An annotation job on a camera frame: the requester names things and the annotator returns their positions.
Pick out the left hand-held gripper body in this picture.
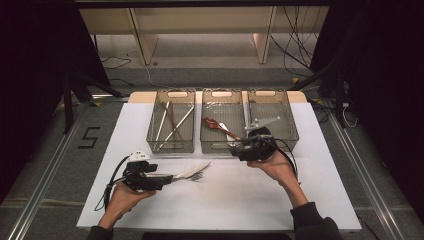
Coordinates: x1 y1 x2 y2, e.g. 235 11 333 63
122 150 160 192

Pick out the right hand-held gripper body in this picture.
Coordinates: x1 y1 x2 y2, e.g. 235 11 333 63
239 115 282 162

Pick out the white ceramic spoon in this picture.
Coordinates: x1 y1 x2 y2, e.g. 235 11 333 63
218 122 238 144

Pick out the metal table knife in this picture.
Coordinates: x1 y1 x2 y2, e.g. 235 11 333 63
171 161 212 181

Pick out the metal fork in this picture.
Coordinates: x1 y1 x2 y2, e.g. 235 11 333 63
146 171 205 183

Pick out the brown wooden spoon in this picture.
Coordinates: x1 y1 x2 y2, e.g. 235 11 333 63
203 117 243 141

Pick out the grey transparent plastic basket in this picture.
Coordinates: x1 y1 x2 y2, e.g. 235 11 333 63
247 88 300 153
145 88 197 155
199 87 248 155

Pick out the white chopstick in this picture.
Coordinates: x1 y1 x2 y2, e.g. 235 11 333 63
157 105 196 150
154 100 172 143

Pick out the person's right hand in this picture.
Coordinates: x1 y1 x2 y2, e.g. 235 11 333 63
246 149 297 188

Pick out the person's left hand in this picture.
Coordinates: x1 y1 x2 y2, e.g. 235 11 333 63
103 181 157 230

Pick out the white table cover sheet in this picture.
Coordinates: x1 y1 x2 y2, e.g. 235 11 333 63
76 101 363 232

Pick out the black metal stand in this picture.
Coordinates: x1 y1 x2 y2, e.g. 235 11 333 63
288 59 349 129
61 71 125 134

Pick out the beige wooden desk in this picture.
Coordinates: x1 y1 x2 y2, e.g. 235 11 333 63
79 6 331 66

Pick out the black curtain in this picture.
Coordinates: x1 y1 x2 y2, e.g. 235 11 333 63
0 0 112 205
310 0 424 222

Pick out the black crossbar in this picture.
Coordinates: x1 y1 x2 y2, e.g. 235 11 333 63
74 0 332 9

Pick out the left hand-held gripper cable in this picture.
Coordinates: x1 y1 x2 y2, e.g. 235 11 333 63
94 154 132 213

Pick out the hand-held gripper cable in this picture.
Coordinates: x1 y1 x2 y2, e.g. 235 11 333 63
263 134 301 185
94 154 132 213

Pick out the right hand-held gripper cable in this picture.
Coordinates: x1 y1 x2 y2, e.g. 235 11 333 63
263 134 301 185

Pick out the white floor cable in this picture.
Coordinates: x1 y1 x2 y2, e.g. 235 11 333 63
143 63 168 89

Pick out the aluminium floor rail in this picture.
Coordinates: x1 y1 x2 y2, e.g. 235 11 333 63
328 113 407 240
6 94 130 240

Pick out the bundle of hanging black cables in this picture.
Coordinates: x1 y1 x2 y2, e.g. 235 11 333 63
269 6 322 73

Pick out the black floor cable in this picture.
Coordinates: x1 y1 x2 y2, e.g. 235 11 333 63
101 54 135 88

